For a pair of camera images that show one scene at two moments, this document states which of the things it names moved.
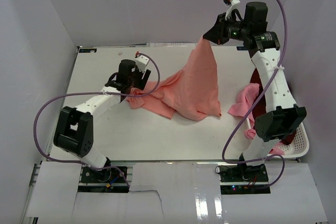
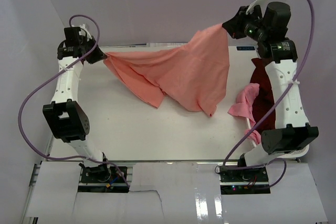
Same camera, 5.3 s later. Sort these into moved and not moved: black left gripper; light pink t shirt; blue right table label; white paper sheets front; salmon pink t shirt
Moved: black left gripper; salmon pink t shirt
Not moved: light pink t shirt; white paper sheets front; blue right table label
